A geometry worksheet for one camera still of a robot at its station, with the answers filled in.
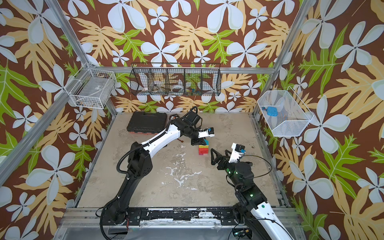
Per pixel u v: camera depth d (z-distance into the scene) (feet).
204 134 2.58
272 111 2.84
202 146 3.04
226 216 2.41
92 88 2.84
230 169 2.06
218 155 2.11
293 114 2.57
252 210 1.69
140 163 1.86
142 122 3.55
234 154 2.08
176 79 3.19
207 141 2.88
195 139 2.64
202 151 3.09
